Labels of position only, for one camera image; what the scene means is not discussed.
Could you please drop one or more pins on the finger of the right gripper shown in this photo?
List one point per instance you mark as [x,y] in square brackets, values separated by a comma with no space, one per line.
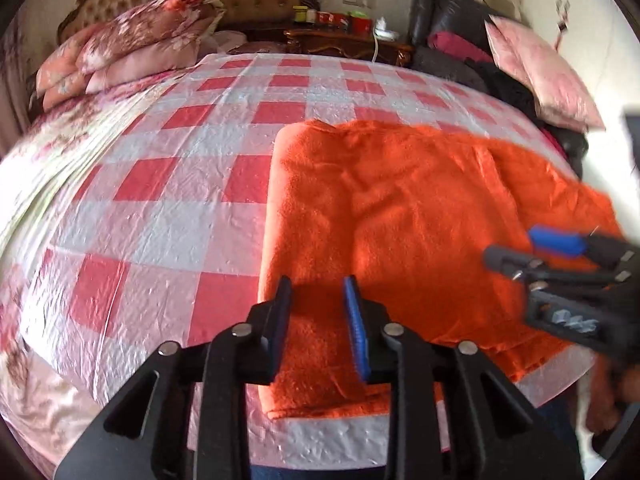
[525,267]
[606,251]

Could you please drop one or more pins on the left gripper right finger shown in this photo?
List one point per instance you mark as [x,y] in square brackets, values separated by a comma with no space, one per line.
[373,359]

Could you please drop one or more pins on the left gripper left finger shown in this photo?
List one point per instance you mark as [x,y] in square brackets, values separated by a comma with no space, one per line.
[263,352]

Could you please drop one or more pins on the orange pants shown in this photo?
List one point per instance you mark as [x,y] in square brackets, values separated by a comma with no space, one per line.
[407,211]

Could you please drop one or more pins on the black clothing pile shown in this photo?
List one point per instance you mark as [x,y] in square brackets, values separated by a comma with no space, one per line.
[505,88]

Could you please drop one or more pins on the person's right hand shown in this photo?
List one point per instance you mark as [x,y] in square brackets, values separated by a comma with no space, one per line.
[608,390]

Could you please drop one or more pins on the pink floral pillow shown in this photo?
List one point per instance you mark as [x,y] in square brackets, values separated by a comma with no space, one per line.
[561,97]

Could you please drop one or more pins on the magenta cloth on armchair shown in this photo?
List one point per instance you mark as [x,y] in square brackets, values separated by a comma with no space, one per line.
[457,47]

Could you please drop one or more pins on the floral bed sheet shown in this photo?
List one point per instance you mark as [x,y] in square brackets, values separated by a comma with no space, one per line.
[42,413]

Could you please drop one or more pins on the carved wooden nightstand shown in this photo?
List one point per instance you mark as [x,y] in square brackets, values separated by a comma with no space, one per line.
[345,45]

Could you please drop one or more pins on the black leather armchair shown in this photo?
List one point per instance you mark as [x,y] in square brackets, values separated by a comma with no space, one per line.
[466,18]

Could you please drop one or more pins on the red mug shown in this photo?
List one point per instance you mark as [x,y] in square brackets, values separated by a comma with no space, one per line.
[360,24]

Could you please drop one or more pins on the folded floral quilt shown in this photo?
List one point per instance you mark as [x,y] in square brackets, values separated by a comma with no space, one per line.
[147,40]

